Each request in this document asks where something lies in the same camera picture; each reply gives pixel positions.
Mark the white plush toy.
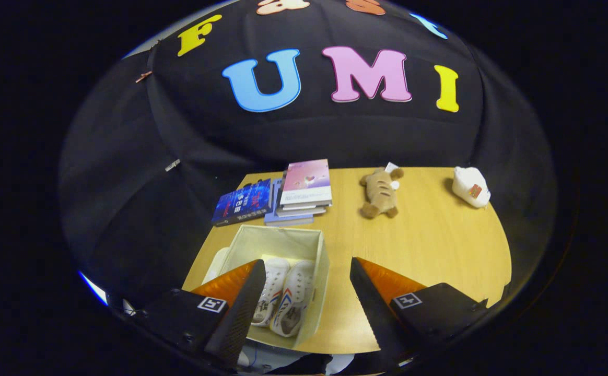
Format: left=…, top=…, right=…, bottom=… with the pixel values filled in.
left=452, top=166, right=492, bottom=208

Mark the brown plush toy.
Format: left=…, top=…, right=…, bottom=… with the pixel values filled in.
left=359, top=162, right=405, bottom=219

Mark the green fabric storage box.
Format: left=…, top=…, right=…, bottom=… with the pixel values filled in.
left=201, top=225, right=331, bottom=350

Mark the grey book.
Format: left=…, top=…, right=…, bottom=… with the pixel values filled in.
left=275, top=205, right=327, bottom=217

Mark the pink cover book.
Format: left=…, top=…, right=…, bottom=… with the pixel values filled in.
left=280, top=159, right=333, bottom=208

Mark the white striped canvas shoe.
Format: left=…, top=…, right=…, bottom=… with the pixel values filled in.
left=270, top=260, right=316, bottom=337
left=251, top=257, right=290, bottom=328

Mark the dark blue book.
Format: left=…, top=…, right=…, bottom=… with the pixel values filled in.
left=211, top=179, right=273, bottom=227

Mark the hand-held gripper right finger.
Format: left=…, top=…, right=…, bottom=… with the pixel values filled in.
left=349, top=257, right=490, bottom=366

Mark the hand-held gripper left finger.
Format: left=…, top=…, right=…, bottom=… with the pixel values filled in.
left=142, top=259, right=267, bottom=369

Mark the lavender blue book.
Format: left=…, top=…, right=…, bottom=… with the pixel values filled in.
left=264, top=178, right=315, bottom=226

